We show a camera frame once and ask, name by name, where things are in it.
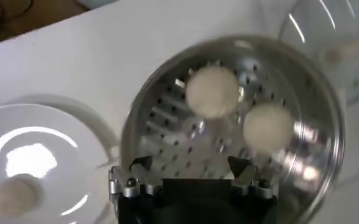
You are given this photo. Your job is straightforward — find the glass lid with white handle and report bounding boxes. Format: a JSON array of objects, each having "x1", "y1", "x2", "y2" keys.
[{"x1": 278, "y1": 0, "x2": 359, "y2": 106}]

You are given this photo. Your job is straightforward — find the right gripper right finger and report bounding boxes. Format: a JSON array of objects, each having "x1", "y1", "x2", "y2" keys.
[{"x1": 227, "y1": 155, "x2": 279, "y2": 200}]

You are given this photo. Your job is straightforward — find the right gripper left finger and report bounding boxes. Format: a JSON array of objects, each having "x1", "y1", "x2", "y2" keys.
[{"x1": 108, "y1": 155, "x2": 165, "y2": 199}]

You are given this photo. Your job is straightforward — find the stainless steel steamer basket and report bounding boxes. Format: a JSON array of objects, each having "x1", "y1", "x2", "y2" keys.
[{"x1": 119, "y1": 35, "x2": 346, "y2": 224}]

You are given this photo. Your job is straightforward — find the white steamed baozi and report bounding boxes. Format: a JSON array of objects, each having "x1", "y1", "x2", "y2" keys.
[
  {"x1": 185, "y1": 65, "x2": 240, "y2": 120},
  {"x1": 0, "y1": 175, "x2": 41, "y2": 219},
  {"x1": 242, "y1": 103, "x2": 295, "y2": 153}
]

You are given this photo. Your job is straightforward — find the white round plate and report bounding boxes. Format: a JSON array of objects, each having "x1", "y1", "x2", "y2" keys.
[{"x1": 0, "y1": 94, "x2": 119, "y2": 224}]

